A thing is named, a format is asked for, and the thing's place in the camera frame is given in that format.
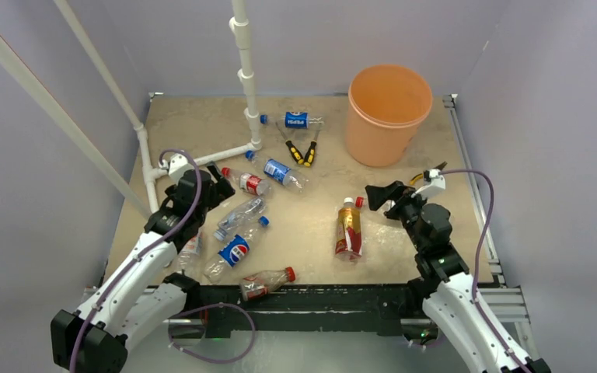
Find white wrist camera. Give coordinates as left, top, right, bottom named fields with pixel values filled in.
left=414, top=169, right=446, bottom=200
left=159, top=153, right=194, bottom=183

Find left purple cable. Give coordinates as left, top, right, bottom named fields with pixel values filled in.
left=66, top=149, right=204, bottom=373

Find left yellow black screwdriver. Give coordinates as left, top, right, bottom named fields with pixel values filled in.
left=276, top=124, right=304, bottom=165

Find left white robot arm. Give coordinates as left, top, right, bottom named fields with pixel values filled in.
left=51, top=162, right=235, bottom=372

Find orange plastic bin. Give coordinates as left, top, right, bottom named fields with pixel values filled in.
left=344, top=64, right=434, bottom=167

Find small blue label bottle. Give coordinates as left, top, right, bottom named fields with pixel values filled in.
left=177, top=230, right=204, bottom=277

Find small red cap bottle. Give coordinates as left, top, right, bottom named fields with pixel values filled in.
left=221, top=167, right=271, bottom=196

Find yellow handled pliers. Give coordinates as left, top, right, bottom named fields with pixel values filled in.
left=409, top=162, right=448, bottom=186

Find pepsi bottle blue label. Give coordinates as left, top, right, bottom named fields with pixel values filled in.
left=245, top=150, right=309, bottom=193
left=260, top=111, right=325, bottom=129
left=203, top=216, right=270, bottom=284

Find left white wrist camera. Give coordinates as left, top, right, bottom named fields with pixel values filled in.
left=159, top=153, right=194, bottom=183

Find brown bottle red cap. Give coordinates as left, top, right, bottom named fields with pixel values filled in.
left=239, top=267, right=296, bottom=302

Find white PVC pipe frame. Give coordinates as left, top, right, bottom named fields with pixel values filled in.
left=0, top=1, right=262, bottom=218

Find near Pepsi bottle blue label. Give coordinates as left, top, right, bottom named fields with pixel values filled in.
left=203, top=216, right=270, bottom=284

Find right yellow black screwdriver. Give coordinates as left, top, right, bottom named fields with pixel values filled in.
left=303, top=128, right=321, bottom=167

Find large red label bottle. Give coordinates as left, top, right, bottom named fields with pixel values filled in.
left=354, top=196, right=367, bottom=208

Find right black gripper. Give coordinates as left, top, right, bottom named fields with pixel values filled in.
left=366, top=180, right=434, bottom=252

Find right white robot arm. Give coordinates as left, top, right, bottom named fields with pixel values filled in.
left=365, top=181, right=550, bottom=372

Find far Pepsi bottle blue label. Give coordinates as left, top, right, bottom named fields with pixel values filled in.
left=260, top=111, right=325, bottom=129

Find middle Pepsi bottle blue label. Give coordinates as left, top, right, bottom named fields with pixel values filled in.
left=245, top=150, right=309, bottom=193

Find aluminium frame rail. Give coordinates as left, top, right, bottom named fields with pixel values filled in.
left=442, top=94, right=530, bottom=327

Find yellow black screwdriver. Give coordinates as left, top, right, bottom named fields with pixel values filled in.
left=276, top=124, right=304, bottom=165
left=303, top=128, right=321, bottom=167

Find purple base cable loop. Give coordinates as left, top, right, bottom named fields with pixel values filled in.
left=166, top=302, right=257, bottom=365

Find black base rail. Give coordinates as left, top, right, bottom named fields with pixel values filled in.
left=187, top=284, right=428, bottom=338

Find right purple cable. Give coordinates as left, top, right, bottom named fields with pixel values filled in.
left=440, top=169, right=534, bottom=373

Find clear crushed water bottle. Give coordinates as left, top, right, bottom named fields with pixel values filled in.
left=213, top=196, right=267, bottom=242

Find yellow tea bottle white cap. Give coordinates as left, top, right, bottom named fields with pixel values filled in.
left=334, top=197, right=362, bottom=262

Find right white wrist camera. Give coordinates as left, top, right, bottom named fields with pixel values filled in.
left=414, top=169, right=446, bottom=200

